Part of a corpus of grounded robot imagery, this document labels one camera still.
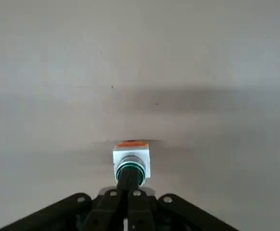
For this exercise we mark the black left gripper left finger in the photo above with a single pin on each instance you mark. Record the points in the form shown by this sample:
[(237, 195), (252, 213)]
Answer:
[(106, 211)]

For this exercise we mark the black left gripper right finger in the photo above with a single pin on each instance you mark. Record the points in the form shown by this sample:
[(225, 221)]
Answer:
[(142, 211)]

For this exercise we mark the green push button switch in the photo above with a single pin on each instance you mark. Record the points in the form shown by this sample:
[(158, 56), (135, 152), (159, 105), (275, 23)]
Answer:
[(131, 160)]

